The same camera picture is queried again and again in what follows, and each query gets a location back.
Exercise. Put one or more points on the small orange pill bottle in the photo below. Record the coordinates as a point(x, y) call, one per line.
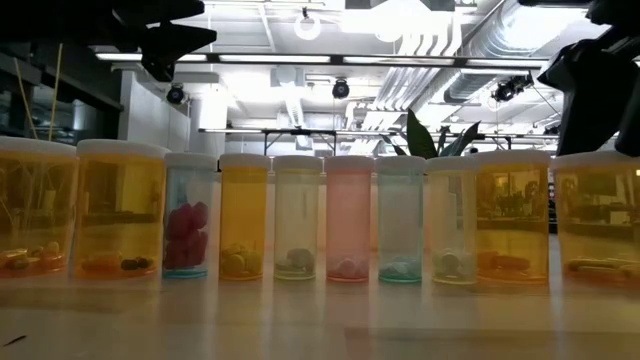
point(244, 215)

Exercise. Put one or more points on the green leafy plant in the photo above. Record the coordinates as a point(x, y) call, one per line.
point(419, 135)

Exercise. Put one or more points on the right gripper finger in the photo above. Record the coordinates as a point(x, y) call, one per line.
point(587, 100)
point(631, 130)

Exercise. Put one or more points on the blue bottle with red pills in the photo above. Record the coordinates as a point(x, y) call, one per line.
point(187, 235)

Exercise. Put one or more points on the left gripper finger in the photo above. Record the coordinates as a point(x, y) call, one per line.
point(172, 45)
point(160, 10)

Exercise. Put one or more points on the small teal pill bottle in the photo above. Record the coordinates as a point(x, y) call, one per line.
point(400, 220)

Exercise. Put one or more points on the small black sliver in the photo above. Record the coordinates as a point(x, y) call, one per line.
point(15, 341)

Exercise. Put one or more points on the small pale yellow pill bottle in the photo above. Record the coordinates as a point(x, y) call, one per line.
point(452, 220)

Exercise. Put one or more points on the black overhead light bar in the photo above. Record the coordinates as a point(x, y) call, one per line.
point(275, 58)

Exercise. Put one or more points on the large amber pill bottle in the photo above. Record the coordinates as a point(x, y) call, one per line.
point(120, 200)
point(512, 220)
point(595, 215)
point(35, 210)

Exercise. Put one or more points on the black ceiling spotlight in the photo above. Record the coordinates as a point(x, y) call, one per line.
point(340, 89)
point(551, 130)
point(505, 91)
point(176, 94)

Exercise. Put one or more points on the small pink pill bottle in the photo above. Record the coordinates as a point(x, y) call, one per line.
point(349, 215)

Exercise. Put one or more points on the small yellow-green pill bottle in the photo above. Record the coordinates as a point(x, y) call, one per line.
point(297, 215)

